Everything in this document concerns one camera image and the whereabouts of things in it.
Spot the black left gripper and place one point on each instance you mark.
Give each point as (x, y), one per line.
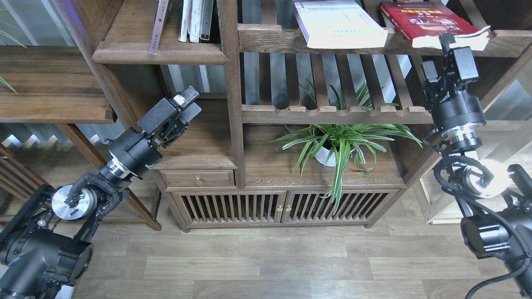
(136, 152)

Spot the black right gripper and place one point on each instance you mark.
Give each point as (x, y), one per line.
(450, 104)

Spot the red book with photos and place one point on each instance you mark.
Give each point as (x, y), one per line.
(421, 23)

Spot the maroon book white characters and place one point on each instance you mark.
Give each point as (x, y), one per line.
(159, 24)

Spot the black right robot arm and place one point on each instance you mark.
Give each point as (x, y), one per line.
(495, 200)

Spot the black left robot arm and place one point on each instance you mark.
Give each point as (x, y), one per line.
(48, 243)

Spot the light wooden shelf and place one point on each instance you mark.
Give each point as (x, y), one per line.
(506, 138)

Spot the brass drawer knob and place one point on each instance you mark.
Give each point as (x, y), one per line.
(198, 181)

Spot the white upright book middle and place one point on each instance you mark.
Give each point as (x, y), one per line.
(195, 24)

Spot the white upright book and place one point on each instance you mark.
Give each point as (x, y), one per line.
(195, 24)
(185, 20)

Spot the dark green upright book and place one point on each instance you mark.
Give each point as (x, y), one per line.
(206, 21)

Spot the white lavender book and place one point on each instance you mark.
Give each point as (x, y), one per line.
(338, 24)

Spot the dark wooden bookshelf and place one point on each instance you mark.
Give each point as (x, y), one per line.
(272, 78)

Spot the green spider plant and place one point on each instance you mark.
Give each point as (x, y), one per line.
(344, 141)

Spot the white plant pot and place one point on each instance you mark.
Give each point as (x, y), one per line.
(325, 155)

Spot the dark slatted wooden rack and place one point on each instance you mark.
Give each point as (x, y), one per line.
(24, 170)

